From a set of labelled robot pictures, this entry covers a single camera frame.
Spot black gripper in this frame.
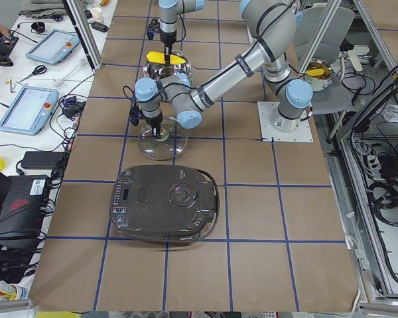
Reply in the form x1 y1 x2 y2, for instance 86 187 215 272
161 31 176 55
146 114 163 140

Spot glass pot lid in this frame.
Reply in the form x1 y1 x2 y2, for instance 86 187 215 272
137 117 188 161

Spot yellow corn cob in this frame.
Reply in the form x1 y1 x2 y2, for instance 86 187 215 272
146 51 186 65

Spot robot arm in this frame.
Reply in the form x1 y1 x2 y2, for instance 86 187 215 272
129 1 313 138
159 0 206 63

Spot pale green electric pot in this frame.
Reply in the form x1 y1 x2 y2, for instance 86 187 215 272
143 50 192 83

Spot black rice cooker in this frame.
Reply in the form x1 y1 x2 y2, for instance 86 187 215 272
109 164 220 243

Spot far teach pendant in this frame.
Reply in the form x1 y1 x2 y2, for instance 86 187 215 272
25 29 80 65

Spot teach pendant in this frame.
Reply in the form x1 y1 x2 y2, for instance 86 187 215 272
25 29 80 65
0 86 59 135

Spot near teach pendant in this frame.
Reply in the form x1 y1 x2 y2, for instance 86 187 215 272
0 86 59 135

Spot black power adapter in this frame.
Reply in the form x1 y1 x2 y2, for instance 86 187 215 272
16 151 64 175

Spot black laptop box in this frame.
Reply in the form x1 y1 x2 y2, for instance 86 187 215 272
0 172 52 239

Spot grey chair with bowl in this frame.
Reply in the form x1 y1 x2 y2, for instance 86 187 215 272
293 6 356 93

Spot aluminium frame post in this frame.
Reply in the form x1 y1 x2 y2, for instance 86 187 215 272
62 0 103 71

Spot black handled scissors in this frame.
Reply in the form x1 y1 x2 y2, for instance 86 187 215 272
17 64 48 84

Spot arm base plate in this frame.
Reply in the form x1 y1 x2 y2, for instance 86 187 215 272
257 101 313 142

